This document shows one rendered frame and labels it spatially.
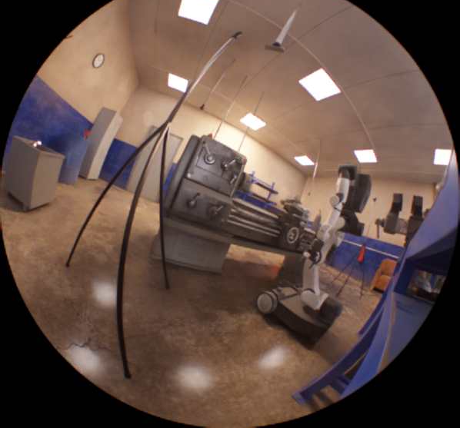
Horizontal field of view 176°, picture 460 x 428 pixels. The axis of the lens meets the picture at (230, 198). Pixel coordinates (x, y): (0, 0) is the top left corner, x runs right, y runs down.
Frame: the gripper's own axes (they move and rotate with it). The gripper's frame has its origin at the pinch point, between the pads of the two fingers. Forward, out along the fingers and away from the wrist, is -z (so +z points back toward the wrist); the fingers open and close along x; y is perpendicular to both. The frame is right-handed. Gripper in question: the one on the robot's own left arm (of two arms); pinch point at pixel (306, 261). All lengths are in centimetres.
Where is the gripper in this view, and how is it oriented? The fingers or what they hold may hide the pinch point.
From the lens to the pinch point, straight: 120.3
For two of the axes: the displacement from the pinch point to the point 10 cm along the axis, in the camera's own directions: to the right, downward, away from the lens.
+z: 4.5, -8.8, -1.3
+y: -7.9, -3.3, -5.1
